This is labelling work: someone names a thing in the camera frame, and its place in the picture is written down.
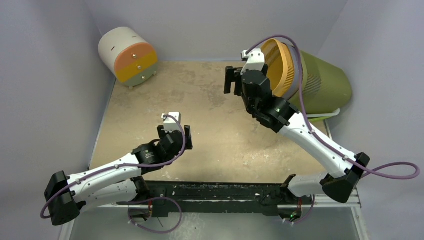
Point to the orange mesh basket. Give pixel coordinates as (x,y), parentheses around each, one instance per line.
(281,69)

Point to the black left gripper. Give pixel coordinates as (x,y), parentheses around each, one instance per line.
(188,144)

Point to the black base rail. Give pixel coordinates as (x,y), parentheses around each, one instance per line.
(268,199)

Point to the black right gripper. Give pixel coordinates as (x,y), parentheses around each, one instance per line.
(230,81)

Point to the round pastel drawer cabinet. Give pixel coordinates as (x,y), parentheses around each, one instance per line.
(130,58)

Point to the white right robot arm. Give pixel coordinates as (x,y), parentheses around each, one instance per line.
(343,168)

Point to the grey mesh basket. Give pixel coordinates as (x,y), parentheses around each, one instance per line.
(294,87)

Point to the olive green mesh basket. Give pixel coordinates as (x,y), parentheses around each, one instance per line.
(325,87)

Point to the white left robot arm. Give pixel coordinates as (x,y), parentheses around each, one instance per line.
(67,196)

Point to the white mesh tray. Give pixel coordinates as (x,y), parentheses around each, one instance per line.
(323,116)

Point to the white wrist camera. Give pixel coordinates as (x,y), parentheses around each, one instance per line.
(254,60)
(171,121)

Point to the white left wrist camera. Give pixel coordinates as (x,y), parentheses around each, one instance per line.
(171,121)

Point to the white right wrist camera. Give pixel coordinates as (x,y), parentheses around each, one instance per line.
(254,60)

